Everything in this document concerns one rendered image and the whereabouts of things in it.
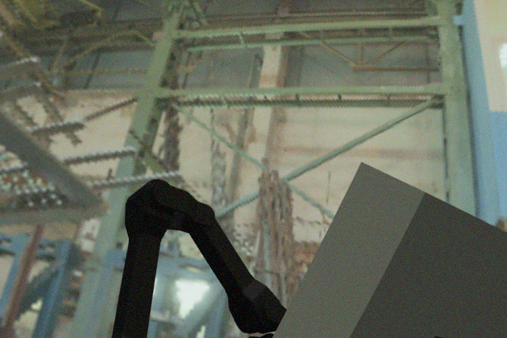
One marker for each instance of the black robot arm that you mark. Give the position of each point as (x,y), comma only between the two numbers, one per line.
(149,212)

